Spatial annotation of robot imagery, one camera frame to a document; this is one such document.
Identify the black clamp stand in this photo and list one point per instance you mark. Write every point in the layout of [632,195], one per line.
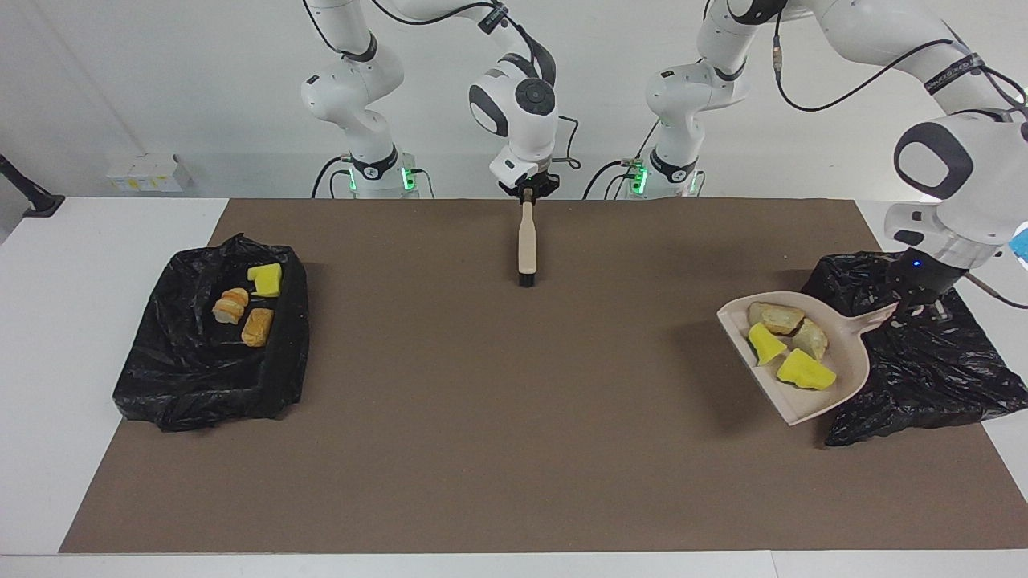
[36,201]

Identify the orange striped bread piece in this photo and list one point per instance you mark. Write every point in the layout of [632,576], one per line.
[230,306]

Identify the open black bag bin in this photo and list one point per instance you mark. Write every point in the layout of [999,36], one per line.
[193,377]

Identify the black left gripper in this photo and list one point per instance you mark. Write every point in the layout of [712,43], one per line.
[923,281]

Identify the beige brush with black bristles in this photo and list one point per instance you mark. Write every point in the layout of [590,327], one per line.
[527,241]

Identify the notched yellow sponge piece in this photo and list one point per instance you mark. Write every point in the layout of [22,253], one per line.
[266,279]

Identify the small beige rock chunk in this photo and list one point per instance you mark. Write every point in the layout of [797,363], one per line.
[809,339]

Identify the white boxes with yellow labels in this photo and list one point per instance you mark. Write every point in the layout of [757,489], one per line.
[144,172]

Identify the brown bread roll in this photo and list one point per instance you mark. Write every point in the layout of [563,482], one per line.
[258,327]

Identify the brown table mat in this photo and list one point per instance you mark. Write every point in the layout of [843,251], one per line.
[514,498]

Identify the blue object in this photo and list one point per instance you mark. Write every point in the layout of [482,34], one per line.
[1021,242]

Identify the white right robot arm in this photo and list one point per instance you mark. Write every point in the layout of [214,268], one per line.
[530,104]

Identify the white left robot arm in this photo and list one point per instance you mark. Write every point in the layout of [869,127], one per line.
[948,160]

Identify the crumpled black bag bin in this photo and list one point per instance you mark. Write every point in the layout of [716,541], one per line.
[932,377]

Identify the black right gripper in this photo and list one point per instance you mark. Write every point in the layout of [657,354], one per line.
[542,181]

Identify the elongated beige rock chunk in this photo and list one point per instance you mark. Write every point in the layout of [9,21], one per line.
[776,317]

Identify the yellow sponge wedge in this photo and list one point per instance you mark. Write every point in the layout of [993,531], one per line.
[765,343]

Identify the yellow sponge chunk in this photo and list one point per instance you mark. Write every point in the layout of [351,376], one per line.
[805,371]

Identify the beige plastic dustpan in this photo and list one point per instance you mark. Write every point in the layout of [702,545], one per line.
[847,353]

